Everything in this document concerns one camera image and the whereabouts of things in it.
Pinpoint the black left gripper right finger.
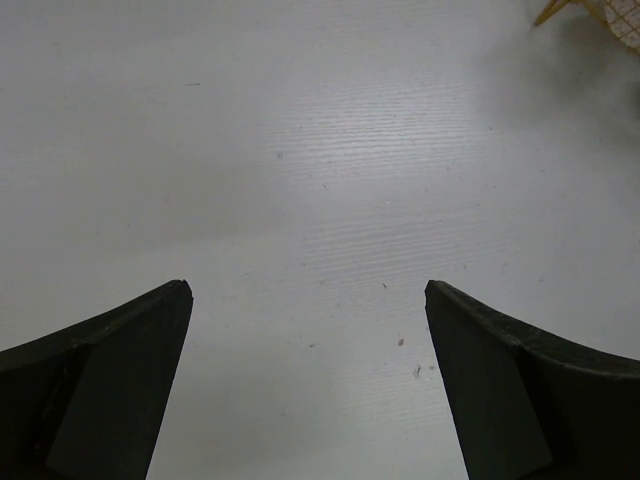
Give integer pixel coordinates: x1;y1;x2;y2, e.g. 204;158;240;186
425;280;639;479

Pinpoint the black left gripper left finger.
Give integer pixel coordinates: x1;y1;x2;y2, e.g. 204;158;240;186
1;280;193;479

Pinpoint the gold wire basket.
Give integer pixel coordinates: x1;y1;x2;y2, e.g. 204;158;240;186
533;0;639;54

